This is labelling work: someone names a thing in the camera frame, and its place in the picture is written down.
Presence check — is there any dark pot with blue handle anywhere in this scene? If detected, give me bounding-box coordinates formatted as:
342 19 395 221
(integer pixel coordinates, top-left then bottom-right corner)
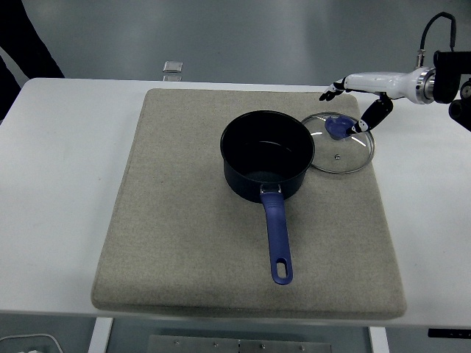
219 110 316 286

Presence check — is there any glass lid with blue knob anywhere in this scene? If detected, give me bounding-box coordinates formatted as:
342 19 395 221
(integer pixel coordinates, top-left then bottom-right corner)
300 112 376 176

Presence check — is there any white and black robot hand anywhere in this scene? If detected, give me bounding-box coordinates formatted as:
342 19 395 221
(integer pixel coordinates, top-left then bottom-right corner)
319 68 424 134

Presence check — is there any beige fabric mat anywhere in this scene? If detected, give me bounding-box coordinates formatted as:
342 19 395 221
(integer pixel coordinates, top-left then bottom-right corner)
91 88 408 320

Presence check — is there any grey metal plate with screws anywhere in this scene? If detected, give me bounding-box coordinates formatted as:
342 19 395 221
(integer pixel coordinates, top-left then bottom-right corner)
148 334 332 353

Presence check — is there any black table control panel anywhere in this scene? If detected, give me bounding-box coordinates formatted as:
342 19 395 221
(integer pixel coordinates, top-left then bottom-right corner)
428 328 471 338

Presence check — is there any white table leg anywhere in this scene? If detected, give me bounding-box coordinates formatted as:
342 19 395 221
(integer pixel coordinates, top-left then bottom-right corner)
369 326 391 353
88 316 114 353

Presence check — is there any person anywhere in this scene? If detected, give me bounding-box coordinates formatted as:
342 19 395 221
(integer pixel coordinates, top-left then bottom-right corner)
0 0 65 122

